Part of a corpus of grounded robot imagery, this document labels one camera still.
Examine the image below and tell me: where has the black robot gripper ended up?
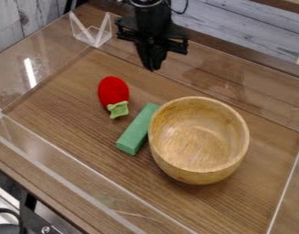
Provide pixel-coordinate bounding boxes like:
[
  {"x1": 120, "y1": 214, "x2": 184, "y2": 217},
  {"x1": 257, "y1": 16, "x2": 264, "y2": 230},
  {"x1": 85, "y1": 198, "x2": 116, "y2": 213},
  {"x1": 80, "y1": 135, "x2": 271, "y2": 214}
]
[{"x1": 114, "y1": 15, "x2": 188, "y2": 71}]

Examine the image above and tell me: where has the red plush strawberry toy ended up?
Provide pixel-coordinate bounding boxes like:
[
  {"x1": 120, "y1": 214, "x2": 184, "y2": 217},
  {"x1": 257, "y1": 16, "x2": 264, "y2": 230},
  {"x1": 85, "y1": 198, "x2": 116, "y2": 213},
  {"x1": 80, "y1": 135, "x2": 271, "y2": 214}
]
[{"x1": 97, "y1": 76, "x2": 129, "y2": 120}]

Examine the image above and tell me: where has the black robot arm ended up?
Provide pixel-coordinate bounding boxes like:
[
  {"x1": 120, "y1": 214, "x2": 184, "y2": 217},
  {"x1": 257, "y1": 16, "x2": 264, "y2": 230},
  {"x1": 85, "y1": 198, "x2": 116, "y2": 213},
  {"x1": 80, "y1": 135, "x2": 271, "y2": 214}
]
[{"x1": 114, "y1": 0, "x2": 189, "y2": 71}]

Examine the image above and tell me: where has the green rectangular block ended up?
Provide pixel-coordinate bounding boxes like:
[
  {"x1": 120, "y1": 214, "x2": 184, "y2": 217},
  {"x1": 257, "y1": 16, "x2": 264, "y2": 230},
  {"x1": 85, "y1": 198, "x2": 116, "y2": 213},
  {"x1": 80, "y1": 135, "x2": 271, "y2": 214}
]
[{"x1": 116, "y1": 102, "x2": 160, "y2": 155}]

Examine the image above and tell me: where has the light wooden bowl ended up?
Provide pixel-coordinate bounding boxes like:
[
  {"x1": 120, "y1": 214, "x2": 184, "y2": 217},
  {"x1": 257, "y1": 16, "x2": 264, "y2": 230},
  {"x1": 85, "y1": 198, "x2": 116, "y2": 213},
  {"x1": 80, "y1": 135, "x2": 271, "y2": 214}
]
[{"x1": 148, "y1": 96, "x2": 249, "y2": 185}]

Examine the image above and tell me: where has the clear acrylic corner bracket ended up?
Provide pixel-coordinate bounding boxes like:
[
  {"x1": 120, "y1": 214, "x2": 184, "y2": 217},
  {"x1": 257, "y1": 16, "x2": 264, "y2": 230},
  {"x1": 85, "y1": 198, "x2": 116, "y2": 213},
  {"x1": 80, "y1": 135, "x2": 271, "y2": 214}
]
[{"x1": 67, "y1": 12, "x2": 112, "y2": 48}]

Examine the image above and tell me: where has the black table leg frame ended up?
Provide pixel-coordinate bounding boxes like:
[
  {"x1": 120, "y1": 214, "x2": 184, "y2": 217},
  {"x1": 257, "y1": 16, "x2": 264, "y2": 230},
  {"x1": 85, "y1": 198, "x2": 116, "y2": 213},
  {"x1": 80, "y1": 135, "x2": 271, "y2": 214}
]
[{"x1": 19, "y1": 193, "x2": 62, "y2": 234}]

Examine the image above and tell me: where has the black cable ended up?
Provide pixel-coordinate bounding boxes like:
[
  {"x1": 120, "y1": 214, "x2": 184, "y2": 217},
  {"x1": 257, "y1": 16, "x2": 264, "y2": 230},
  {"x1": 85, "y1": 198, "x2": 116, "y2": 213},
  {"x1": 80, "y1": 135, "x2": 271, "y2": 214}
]
[{"x1": 0, "y1": 207, "x2": 26, "y2": 234}]

